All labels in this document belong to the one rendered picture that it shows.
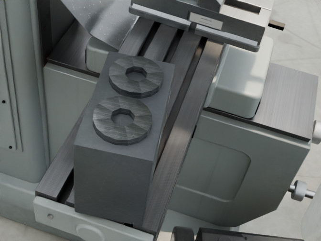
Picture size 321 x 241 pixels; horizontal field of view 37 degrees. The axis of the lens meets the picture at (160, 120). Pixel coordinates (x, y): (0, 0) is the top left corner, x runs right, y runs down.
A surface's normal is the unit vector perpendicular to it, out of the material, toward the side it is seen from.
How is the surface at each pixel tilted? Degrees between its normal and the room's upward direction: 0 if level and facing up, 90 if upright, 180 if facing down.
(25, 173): 80
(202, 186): 90
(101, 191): 90
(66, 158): 0
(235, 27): 90
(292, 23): 0
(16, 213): 90
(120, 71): 0
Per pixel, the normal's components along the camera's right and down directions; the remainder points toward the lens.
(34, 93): 0.72, 0.56
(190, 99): 0.12, -0.67
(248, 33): -0.33, 0.67
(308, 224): -0.99, -0.13
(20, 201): -0.21, 0.31
